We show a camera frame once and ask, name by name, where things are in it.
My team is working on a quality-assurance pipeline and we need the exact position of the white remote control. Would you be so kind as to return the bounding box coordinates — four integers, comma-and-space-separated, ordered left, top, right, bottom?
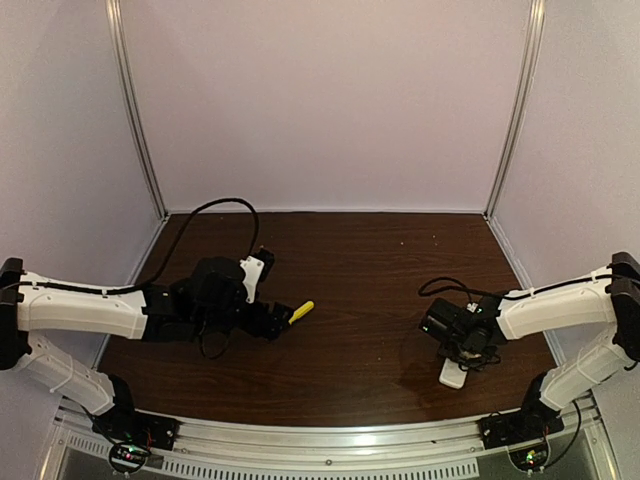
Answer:
439, 359, 468, 390

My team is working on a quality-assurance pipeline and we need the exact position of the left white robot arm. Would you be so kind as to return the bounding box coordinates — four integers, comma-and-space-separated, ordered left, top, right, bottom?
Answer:
1, 250, 301, 418

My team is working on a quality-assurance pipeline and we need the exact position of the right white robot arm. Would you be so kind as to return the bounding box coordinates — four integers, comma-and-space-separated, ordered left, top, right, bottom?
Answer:
418, 252, 639, 426

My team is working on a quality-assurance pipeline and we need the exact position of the yellow handled screwdriver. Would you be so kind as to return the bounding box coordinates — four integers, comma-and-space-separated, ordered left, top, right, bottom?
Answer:
288, 301, 315, 325

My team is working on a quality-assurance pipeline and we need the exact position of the right black camera cable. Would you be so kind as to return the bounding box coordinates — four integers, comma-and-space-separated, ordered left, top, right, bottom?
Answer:
417, 278, 481, 306

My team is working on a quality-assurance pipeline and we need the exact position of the black camera cable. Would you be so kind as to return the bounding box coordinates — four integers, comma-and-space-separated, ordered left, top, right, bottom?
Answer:
149, 198, 261, 296
417, 278, 481, 306

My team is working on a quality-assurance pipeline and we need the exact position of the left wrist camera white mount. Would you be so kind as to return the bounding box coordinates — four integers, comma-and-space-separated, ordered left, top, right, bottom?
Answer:
239, 247, 275, 304

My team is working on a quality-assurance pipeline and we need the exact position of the left black camera cable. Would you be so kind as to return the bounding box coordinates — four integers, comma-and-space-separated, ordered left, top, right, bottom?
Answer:
149, 198, 261, 296

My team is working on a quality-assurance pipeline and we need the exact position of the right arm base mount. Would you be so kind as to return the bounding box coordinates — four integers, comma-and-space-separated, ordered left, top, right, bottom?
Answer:
478, 409, 564, 475

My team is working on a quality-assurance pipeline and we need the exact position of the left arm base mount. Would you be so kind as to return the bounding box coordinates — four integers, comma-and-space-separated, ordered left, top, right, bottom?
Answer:
86, 409, 180, 476

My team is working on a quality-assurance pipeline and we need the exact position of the left aluminium frame post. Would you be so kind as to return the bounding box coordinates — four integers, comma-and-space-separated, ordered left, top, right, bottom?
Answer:
105, 0, 168, 220

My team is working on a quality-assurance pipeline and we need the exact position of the aluminium frame post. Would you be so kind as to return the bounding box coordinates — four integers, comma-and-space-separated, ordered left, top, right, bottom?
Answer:
484, 0, 546, 222
105, 0, 168, 220

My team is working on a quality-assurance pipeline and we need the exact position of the right aluminium frame post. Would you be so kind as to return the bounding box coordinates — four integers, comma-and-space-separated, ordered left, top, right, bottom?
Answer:
484, 0, 546, 222

